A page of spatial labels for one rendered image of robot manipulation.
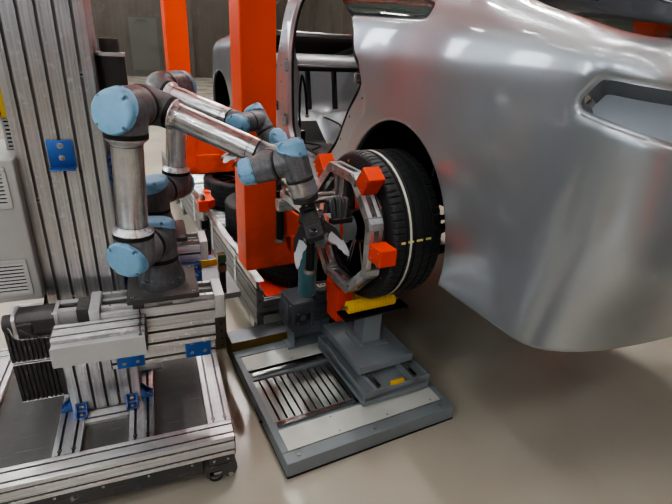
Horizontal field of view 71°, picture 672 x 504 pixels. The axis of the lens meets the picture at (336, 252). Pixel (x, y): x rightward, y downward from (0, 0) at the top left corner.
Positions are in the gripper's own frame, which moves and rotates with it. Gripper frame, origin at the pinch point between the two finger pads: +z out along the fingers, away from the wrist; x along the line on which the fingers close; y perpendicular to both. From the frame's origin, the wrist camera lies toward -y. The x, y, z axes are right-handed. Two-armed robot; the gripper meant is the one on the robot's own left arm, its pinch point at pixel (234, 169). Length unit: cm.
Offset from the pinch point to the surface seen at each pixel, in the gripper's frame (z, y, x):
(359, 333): 4, 24, 97
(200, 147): 162, -130, 5
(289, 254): 24, -1, 53
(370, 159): -49, -10, 33
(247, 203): 14.9, -1.7, 17.3
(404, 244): -53, 17, 59
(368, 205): -45, 6, 42
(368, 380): -4, 47, 103
